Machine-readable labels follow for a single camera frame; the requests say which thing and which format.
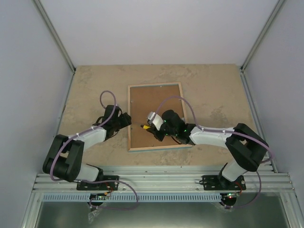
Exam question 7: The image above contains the yellow handled screwdriver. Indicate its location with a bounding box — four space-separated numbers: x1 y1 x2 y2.
140 124 151 130

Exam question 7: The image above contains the teal wooden picture frame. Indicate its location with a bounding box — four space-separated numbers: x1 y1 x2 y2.
127 82 193 152

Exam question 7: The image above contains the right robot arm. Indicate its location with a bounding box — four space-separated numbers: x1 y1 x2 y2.
147 110 268 190

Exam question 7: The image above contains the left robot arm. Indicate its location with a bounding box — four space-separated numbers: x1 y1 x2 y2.
42 105 132 190

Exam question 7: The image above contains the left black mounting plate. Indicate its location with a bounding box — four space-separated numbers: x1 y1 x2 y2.
76 175 119 191

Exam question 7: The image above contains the black mounting plate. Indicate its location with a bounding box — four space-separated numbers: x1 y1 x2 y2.
199 175 247 191
76 175 119 191

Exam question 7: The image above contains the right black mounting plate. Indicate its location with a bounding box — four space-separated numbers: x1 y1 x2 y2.
199 175 247 191

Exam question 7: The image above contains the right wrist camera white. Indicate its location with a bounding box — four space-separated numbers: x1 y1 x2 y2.
147 112 164 131

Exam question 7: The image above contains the brown frame backing board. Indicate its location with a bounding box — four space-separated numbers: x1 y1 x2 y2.
130 85 187 149

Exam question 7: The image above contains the aluminium rail base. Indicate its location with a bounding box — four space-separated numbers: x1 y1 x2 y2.
33 165 295 194

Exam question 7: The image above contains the slotted cable duct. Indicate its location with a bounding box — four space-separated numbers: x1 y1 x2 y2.
42 193 221 202

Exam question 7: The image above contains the left aluminium corner post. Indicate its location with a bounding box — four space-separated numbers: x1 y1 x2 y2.
32 0 76 74

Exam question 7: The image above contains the aluminium corner post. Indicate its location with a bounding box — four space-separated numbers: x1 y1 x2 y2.
32 0 76 74
239 0 287 74

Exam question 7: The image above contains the right aluminium corner post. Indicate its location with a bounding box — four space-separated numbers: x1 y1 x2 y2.
239 0 287 74

